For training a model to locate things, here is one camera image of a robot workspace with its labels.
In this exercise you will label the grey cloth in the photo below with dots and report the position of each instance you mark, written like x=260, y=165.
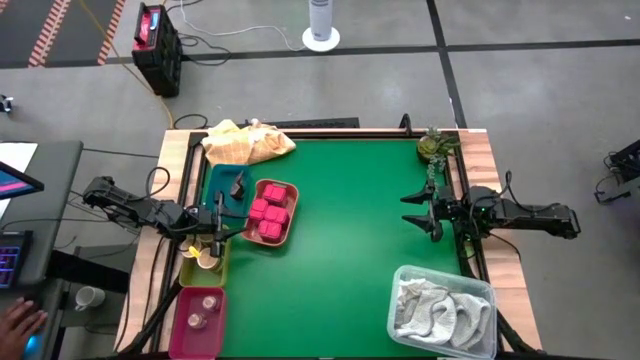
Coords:
x=435, y=315

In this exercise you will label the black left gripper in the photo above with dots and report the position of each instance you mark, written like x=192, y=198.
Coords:
x=192, y=220

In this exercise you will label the pink plastic bin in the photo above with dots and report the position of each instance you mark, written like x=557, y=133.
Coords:
x=197, y=345

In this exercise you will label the grey desk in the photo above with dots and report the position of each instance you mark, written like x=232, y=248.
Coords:
x=50, y=200

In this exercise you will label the yellow checked cloth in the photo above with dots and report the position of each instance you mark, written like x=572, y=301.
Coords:
x=240, y=147

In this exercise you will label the pink cube top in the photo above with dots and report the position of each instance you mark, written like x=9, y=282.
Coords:
x=275, y=194

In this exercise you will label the green table mat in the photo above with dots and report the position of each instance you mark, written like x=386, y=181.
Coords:
x=340, y=300

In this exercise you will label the orange plastic bin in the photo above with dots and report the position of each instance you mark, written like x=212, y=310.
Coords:
x=291, y=200

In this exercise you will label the long black power strip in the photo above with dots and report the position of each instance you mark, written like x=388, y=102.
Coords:
x=320, y=123

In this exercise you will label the computer monitor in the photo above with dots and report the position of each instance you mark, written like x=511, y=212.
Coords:
x=15, y=182

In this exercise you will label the small grey floor object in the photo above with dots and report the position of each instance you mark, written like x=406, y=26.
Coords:
x=5, y=102

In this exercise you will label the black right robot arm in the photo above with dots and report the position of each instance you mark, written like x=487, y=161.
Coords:
x=530, y=220

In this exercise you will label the white mug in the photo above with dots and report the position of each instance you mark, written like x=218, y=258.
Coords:
x=90, y=297

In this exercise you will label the clear plastic container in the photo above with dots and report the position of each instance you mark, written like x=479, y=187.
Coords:
x=480, y=285

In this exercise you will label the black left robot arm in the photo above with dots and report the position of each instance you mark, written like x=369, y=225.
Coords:
x=125, y=205

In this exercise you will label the pink cube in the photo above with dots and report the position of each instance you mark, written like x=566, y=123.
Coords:
x=275, y=194
x=258, y=210
x=270, y=231

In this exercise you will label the person's hand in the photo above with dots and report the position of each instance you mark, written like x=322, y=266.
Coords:
x=17, y=327

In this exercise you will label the yellow-green plastic bin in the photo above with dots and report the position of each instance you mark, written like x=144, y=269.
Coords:
x=192, y=277

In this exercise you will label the backlit keyboard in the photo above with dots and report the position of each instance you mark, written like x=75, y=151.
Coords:
x=12, y=260

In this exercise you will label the white paper sheet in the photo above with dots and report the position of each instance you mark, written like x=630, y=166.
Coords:
x=17, y=152

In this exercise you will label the potted succulent plant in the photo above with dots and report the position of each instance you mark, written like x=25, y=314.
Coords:
x=430, y=145

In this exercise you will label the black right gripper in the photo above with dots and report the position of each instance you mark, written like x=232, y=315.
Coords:
x=455, y=212

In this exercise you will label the white pole base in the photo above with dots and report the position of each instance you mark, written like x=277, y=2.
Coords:
x=321, y=20

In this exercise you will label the black computer mouse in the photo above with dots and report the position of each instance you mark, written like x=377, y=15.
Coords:
x=32, y=346

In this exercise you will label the teal plastic bin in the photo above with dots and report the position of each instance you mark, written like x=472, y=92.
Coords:
x=220, y=175

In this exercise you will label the black crate with red top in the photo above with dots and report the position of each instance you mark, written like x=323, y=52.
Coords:
x=160, y=60

